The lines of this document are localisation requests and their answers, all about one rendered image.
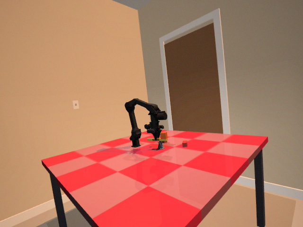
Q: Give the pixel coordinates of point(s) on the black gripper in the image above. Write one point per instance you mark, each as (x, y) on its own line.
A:
(156, 129)

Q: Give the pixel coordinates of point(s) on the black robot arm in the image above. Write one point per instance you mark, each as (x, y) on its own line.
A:
(155, 112)

